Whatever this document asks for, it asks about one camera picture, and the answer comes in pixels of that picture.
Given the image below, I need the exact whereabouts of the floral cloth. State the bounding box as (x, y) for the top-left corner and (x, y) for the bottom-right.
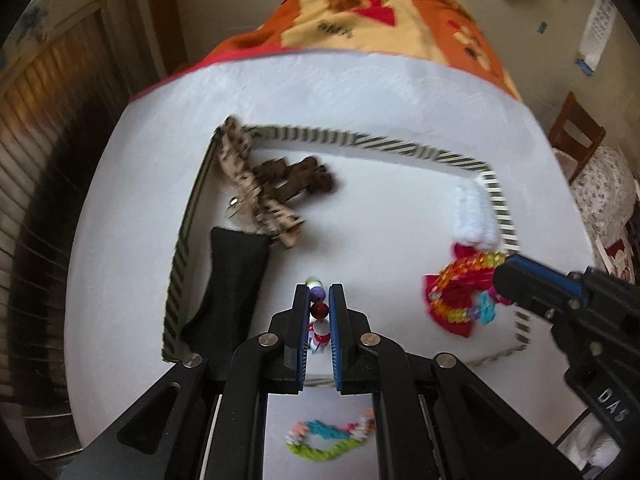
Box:
(555, 145), (640, 281)

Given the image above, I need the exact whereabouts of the wooden chair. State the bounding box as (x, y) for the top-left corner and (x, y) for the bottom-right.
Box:
(547, 91), (607, 186)

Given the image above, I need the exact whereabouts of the pastel bead bracelet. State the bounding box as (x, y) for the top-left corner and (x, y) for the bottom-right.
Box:
(472, 287), (511, 323)

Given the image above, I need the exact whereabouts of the round multicolour bead bracelet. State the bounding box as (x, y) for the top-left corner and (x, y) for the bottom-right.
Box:
(304, 275), (333, 356)

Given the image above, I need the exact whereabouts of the striped cardboard box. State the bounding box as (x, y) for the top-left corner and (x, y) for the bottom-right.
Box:
(160, 122), (532, 391)

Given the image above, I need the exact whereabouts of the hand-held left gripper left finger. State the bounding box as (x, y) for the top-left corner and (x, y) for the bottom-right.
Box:
(60, 284), (312, 480)

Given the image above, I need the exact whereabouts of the red fabric bow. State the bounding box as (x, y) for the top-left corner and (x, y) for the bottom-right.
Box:
(422, 240), (513, 338)

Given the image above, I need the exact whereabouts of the white table cover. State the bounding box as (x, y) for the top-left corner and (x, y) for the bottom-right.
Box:
(65, 52), (596, 480)

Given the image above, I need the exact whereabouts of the orange printed blanket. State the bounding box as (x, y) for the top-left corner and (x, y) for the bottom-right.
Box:
(132, 0), (526, 106)

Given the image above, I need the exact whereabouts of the brown hair accessory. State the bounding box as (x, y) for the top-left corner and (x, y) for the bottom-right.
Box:
(252, 156), (338, 206)

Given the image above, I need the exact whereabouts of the wall calendar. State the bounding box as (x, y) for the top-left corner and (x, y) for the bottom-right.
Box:
(575, 0), (617, 73)

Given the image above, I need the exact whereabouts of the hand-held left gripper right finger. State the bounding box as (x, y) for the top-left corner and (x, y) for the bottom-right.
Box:
(327, 284), (586, 480)

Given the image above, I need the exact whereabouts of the polka dot ribbon bow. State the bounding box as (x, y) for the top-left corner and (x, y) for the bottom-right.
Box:
(215, 116), (306, 250)

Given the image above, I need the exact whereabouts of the rainbow bead bracelet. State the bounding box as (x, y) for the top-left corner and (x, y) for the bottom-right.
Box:
(431, 252), (508, 326)

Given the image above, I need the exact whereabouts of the green and blue chunky bracelet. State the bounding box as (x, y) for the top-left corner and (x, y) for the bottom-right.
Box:
(285, 407), (377, 463)

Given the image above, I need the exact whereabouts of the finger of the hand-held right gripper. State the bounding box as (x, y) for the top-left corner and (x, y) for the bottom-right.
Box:
(494, 262), (571, 326)
(507, 255), (588, 306)

